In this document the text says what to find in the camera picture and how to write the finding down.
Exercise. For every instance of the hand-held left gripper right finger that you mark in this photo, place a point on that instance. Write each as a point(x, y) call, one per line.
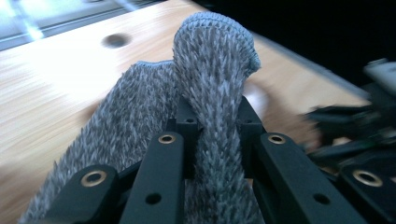
point(249, 127)

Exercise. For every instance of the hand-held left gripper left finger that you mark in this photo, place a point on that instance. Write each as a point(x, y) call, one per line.
point(188, 130)

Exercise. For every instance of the grey fuzzy cloth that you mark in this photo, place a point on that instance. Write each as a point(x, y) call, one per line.
point(211, 68)

